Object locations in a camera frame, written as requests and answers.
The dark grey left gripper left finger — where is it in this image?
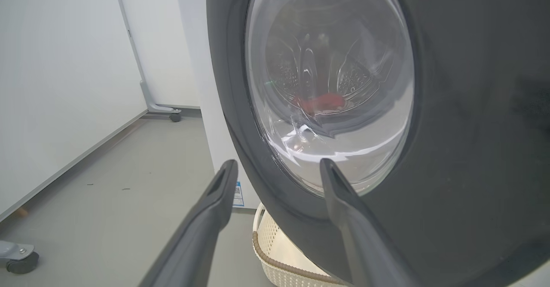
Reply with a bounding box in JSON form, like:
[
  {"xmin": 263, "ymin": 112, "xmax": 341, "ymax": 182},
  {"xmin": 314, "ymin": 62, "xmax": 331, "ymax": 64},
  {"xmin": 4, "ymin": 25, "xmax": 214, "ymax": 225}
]
[{"xmin": 138, "ymin": 159, "xmax": 239, "ymax": 287}]

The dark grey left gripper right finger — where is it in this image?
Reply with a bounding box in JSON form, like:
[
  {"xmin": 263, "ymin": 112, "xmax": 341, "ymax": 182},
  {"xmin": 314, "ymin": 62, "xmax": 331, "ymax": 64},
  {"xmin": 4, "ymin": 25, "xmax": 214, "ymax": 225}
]
[{"xmin": 320, "ymin": 158, "xmax": 422, "ymax": 287}]

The white wheeled partition panel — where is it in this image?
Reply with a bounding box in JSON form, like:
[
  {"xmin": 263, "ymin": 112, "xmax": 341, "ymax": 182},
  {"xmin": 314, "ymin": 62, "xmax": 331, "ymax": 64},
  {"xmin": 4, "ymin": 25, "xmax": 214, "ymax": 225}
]
[
  {"xmin": 113, "ymin": 0, "xmax": 202, "ymax": 122},
  {"xmin": 0, "ymin": 0, "xmax": 149, "ymax": 275}
]

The cream perforated laundry basket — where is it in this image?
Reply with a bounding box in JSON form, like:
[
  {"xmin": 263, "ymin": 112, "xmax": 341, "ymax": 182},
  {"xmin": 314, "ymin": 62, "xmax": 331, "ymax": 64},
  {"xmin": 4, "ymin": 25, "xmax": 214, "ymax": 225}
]
[{"xmin": 252, "ymin": 203, "xmax": 349, "ymax": 287}]

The white washing machine body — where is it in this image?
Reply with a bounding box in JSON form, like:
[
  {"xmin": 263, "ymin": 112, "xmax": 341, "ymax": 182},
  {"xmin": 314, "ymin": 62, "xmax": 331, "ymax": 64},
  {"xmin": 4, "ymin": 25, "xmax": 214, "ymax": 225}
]
[{"xmin": 173, "ymin": 0, "xmax": 263, "ymax": 210}]

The plain red garment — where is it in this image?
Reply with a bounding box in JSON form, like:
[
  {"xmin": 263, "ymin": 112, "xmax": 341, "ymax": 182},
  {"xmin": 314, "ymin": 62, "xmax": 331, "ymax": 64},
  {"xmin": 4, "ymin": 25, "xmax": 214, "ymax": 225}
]
[{"xmin": 294, "ymin": 91, "xmax": 347, "ymax": 116}]

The black glass washing machine door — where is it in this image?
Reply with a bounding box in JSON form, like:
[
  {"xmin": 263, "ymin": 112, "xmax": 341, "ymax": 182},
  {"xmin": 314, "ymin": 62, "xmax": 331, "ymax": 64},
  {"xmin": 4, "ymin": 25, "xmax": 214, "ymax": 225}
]
[{"xmin": 206, "ymin": 0, "xmax": 550, "ymax": 287}]

